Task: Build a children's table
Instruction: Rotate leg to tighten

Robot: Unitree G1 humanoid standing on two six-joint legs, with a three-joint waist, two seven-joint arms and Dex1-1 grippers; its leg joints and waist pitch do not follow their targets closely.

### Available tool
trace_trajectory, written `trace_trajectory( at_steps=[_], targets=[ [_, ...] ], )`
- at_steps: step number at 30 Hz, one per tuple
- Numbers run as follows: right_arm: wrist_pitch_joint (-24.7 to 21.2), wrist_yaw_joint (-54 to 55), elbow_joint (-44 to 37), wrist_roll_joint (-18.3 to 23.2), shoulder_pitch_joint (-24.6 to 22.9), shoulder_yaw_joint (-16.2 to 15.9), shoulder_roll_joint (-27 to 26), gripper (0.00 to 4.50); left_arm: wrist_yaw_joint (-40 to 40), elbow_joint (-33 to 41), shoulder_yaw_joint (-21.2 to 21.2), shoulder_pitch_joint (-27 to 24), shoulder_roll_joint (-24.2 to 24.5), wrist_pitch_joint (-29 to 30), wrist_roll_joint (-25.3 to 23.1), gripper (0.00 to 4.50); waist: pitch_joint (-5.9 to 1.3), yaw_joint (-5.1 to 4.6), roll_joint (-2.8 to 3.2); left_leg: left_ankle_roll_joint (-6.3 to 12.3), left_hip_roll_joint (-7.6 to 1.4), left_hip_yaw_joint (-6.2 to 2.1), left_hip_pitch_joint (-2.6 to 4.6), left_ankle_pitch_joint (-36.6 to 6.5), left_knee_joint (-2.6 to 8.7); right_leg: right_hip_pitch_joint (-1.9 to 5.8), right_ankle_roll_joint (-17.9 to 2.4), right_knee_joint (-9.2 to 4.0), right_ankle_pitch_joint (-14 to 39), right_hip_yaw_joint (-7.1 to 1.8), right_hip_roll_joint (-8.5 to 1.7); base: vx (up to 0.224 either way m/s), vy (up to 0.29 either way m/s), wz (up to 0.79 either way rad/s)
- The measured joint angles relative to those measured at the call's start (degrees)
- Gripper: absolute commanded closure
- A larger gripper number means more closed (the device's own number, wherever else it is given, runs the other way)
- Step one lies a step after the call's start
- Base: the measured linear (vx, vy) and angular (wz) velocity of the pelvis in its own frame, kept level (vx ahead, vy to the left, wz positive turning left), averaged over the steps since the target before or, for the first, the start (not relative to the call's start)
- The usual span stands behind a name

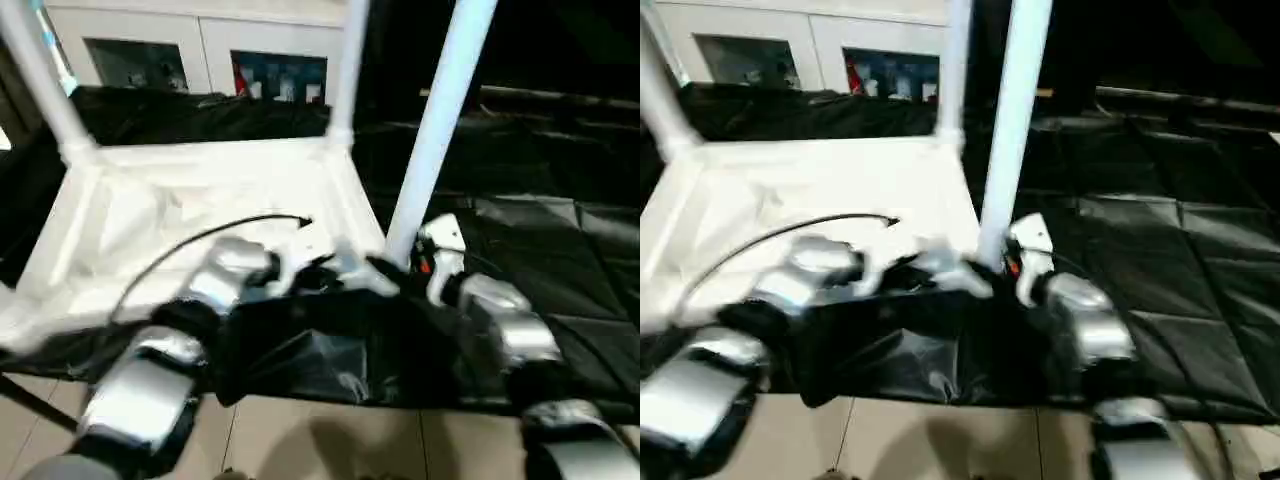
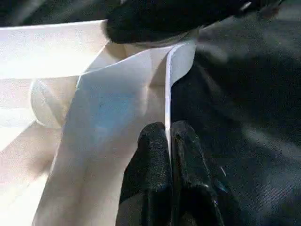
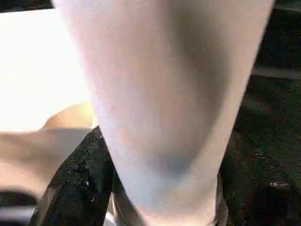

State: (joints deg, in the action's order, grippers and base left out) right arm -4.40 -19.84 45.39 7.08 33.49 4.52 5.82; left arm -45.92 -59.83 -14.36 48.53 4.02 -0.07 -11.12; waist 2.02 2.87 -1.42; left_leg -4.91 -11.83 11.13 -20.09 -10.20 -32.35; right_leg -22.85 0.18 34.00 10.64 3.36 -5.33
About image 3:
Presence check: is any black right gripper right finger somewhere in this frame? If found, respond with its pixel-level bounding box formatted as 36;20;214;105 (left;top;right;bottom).
220;138;301;226

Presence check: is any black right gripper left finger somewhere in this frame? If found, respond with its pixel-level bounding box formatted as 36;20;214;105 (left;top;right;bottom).
30;126;118;226

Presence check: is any white plastic table top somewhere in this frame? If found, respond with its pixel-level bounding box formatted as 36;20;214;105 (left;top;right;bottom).
0;8;113;226

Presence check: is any white plastic table leg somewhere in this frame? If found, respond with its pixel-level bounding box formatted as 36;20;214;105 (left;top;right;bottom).
53;0;276;226

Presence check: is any black work mat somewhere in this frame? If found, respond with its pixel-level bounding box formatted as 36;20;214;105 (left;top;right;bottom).
0;0;301;226

